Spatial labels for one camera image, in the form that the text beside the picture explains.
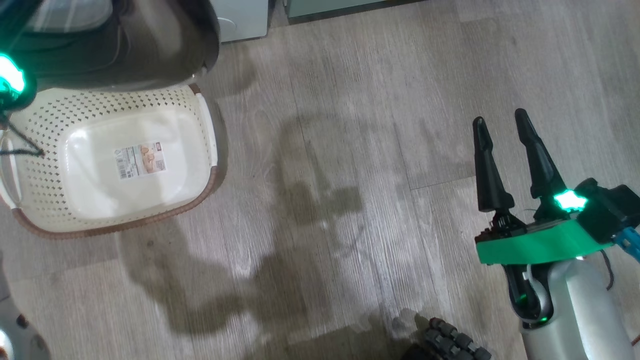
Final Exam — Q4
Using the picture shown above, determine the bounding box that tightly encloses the thin dark right arm cable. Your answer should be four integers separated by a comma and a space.
600, 249, 616, 292

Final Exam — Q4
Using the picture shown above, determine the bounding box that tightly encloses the blue right cable connector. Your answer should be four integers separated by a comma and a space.
614, 227, 640, 264

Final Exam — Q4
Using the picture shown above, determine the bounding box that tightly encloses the cream perforated laundry basket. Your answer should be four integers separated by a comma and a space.
0, 82, 221, 240

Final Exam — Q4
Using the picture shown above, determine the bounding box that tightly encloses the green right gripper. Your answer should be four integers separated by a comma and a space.
472, 108, 614, 266

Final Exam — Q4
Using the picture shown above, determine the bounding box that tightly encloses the thin black left camera cable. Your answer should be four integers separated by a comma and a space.
0, 112, 46, 159

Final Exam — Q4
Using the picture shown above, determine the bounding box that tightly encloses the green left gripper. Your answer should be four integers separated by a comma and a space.
0, 49, 38, 114

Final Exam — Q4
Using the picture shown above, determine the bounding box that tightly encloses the paper label inside basket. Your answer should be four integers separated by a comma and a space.
117, 141, 167, 181

